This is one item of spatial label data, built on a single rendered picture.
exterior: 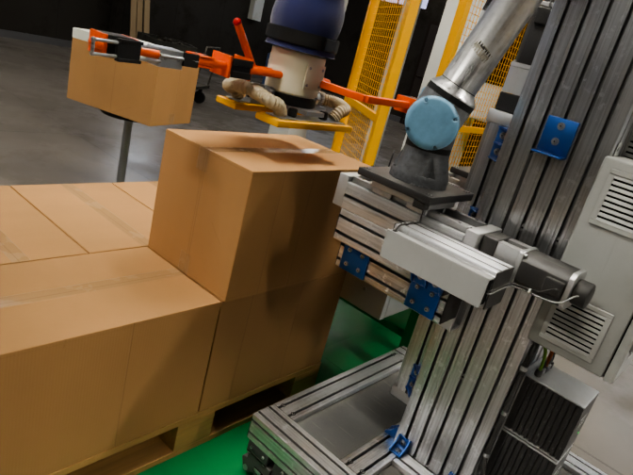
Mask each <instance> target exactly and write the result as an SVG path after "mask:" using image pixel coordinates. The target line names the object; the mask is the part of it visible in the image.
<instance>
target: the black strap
mask: <svg viewBox="0 0 633 475"><path fill-rule="evenodd" d="M266 35H267V37H270V38H273V39H275V40H279V41H285V42H289V43H292V44H296V45H299V46H303V47H307V48H311V49H314V50H318V51H322V52H326V53H330V54H335V55H336V54H337V51H338V47H339V43H340V42H339V41H337V40H333V39H329V38H325V37H321V36H318V35H315V34H311V33H307V32H303V31H300V30H297V29H293V28H289V27H286V26H282V25H276V24H273V23H268V25H267V30H266Z"/></svg>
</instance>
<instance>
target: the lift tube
mask: <svg viewBox="0 0 633 475"><path fill-rule="evenodd" d="M344 19H345V0H276V1H275V3H274V6H273V8H272V12H271V15H270V22H271V23H273V24H276V25H282V26H286V27H289V28H293V29H297V30H300V31H303V32H307V33H311V34H315V35H318V36H321V37H325V38H329V39H333V40H337V38H338V36H339V34H340V32H341V29H342V26H343V23H344ZM265 41H266V42H269V43H272V44H276V45H279V46H282V47H285V48H289V49H292V50H296V51H300V52H303V53H307V54H311V55H315V56H319V57H326V58H330V59H334V57H335V54H330V53H326V52H322V51H318V50H314V49H311V48H307V47H303V46H299V45H296V44H292V43H289V42H285V41H279V40H275V39H273V38H270V37H267V38H266V40H265Z"/></svg>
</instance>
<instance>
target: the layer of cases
mask: <svg viewBox="0 0 633 475"><path fill-rule="evenodd" d="M157 184H158V181H155V182H121V183H112V184H111V183H88V184H54V185H20V186H0V475H48V474H51V473H53V472H55V471H58V470H60V469H63V468H64V467H68V466H70V465H73V464H75V463H78V462H80V461H82V460H85V459H87V458H90V457H91V456H93V455H96V454H98V453H101V452H103V451H106V450H109V449H112V448H114V447H117V446H119V445H120V444H123V443H125V442H128V441H130V440H132V439H135V438H137V437H140V436H142V435H144V434H147V433H150V432H152V431H155V430H157V429H159V428H162V427H164V426H167V425H169V424H171V423H173V422H175V421H178V420H180V419H182V418H186V417H189V416H191V415H193V414H196V413H197V412H198V411H199V412H201V411H202V410H205V409H207V408H209V407H212V406H214V405H217V404H219V403H221V402H224V401H228V400H230V399H231V398H234V397H236V396H239V395H241V394H243V393H246V392H248V391H251V390H253V389H255V388H257V387H259V386H262V385H266V384H268V383H270V382H273V381H275V380H278V379H280V378H282V377H284V376H286V375H289V374H291V373H294V372H296V371H298V370H301V369H305V368H307V367H309V366H312V365H313V364H316V363H318V362H320V361H321V358H322V354H323V352H324V348H325V345H326V342H327V338H328V335H329V332H330V329H331V325H332V322H333V316H334V313H335V309H336V306H337V304H338V300H339V297H340V293H341V290H342V287H343V284H344V281H345V277H346V274H347V272H346V271H344V272H340V273H337V274H333V275H329V276H325V277H322V278H318V279H315V280H311V281H307V282H303V283H299V284H295V285H292V286H288V287H282V288H278V289H274V290H271V291H267V292H263V293H259V294H255V295H251V296H248V297H244V298H240V299H237V300H233V301H229V302H224V301H223V300H221V299H220V298H218V297H217V296H216V295H214V294H213V293H212V292H210V291H209V290H207V289H206V288H205V287H203V286H201V285H200V284H199V283H197V282H196V281H195V280H193V279H192V278H190V277H189V276H188V275H186V274H185V273H184V272H182V271H181V270H179V269H178V268H176V267H175V266H173V265H172V263H170V262H169V261H168V260H166V259H165V258H163V257H162V256H161V255H159V254H157V253H156V252H155V251H153V250H152V249H151V248H149V247H148V243H149V237H150V232H151V225H152V219H153V214H154V202H155V196H156V190H157Z"/></svg>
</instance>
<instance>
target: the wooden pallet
mask: <svg viewBox="0 0 633 475"><path fill-rule="evenodd" d="M320 364H321V362H318V363H316V364H313V365H312V366H309V367H307V368H305V369H301V370H298V371H296V372H294V373H291V374H289V375H286V376H284V377H282V378H280V379H278V380H275V381H273V382H270V383H268V384H266V385H262V386H259V387H257V388H255V389H253V390H251V391H248V392H246V393H243V394H241V395H239V396H236V397H234V398H231V399H230V400H228V401H224V402H221V403H219V404H217V405H214V406H212V407H209V408H207V409H205V410H202V411H201V412H199V411H198V412H197V413H196V414H193V415H191V416H189V417H186V418H182V419H180V420H178V421H175V422H173V423H171V424H169V425H167V426H164V427H162V428H159V429H157V430H155V431H152V432H150V433H147V434H144V435H142V436H140V437H137V438H135V439H132V440H130V441H128V442H125V443H123V444H120V445H119V446H117V447H114V448H112V449H109V450H106V451H103V452H101V453H98V454H96V455H93V456H91V457H90V458H87V459H85V460H82V461H80V462H78V463H75V464H73V465H70V466H68V467H64V468H63V469H60V470H58V471H55V472H53V473H51V474H48V475H137V474H139V473H140V472H142V471H144V470H146V469H149V468H151V467H154V466H156V465H158V464H160V463H163V462H165V461H167V460H169V459H171V458H172V457H174V456H176V455H179V454H181V453H183V452H185V451H187V450H190V449H192V448H195V447H197V446H199V445H201V444H202V443H204V442H206V441H208V440H211V439H213V438H215V437H217V436H219V435H221V434H224V433H227V432H229V431H231V430H233V429H234V428H236V427H238V426H240V425H243V424H245V423H247V422H249V421H251V420H252V414H253V413H254V412H257V411H259V410H261V409H263V408H265V407H268V406H270V405H272V404H274V403H276V402H278V401H282V400H284V399H286V398H288V397H290V396H293V395H295V394H297V393H299V392H301V391H303V390H305V389H307V388H309V387H312V386H314V385H315V382H316V379H317V374H318V371H319V368H320Z"/></svg>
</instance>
